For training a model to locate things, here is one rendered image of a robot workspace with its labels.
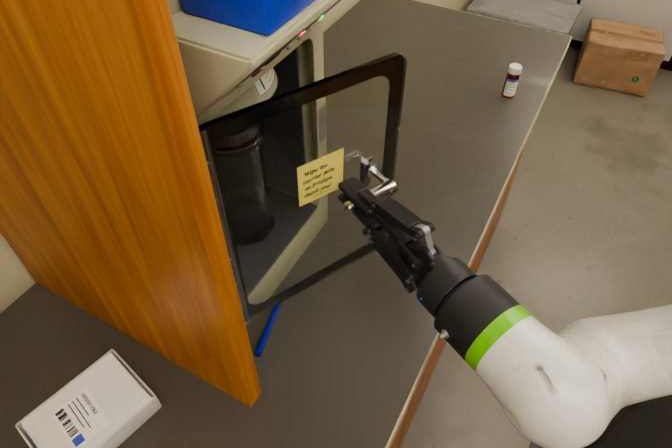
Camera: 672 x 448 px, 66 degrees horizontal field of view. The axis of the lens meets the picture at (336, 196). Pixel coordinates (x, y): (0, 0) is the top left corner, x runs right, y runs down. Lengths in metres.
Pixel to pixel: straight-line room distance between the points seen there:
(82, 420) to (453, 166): 0.87
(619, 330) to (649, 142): 2.55
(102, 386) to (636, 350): 0.73
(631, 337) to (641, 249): 1.91
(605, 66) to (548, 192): 1.04
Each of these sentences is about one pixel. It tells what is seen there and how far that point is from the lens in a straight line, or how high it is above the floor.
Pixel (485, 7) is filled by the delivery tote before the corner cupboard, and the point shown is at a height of 0.33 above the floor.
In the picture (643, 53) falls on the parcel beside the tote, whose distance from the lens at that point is 3.40.
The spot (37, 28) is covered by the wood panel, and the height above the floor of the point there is 1.54.
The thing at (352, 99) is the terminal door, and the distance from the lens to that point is 0.68.
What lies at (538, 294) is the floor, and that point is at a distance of 2.24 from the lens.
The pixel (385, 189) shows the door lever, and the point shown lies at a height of 1.21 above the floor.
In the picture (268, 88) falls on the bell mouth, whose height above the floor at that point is 1.33.
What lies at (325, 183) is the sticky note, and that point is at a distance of 0.74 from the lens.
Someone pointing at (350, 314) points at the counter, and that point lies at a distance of 0.93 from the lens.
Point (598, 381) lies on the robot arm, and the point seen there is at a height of 1.25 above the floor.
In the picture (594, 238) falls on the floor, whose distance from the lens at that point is 2.53.
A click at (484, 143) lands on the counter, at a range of 1.30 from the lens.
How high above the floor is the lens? 1.74
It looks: 45 degrees down
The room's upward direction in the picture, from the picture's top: straight up
